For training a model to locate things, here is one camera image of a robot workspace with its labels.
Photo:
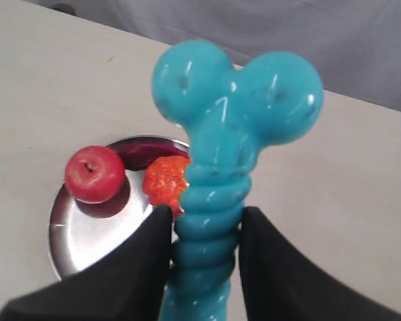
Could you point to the grey fabric backdrop curtain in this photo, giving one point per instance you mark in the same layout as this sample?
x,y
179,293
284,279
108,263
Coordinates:
x,y
355,45

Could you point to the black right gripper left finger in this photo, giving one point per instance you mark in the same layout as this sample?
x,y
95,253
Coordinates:
x,y
127,284

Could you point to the red apple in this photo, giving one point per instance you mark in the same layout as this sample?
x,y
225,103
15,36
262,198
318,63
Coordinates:
x,y
94,174

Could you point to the orange toy fruit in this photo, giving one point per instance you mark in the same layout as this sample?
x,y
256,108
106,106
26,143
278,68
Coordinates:
x,y
164,182

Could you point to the round stainless steel plate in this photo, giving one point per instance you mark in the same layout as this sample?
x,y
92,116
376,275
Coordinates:
x,y
80,234

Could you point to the teal toy bone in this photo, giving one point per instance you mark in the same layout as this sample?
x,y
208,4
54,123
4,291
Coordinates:
x,y
229,115

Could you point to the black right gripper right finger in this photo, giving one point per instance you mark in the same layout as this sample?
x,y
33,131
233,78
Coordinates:
x,y
280,283

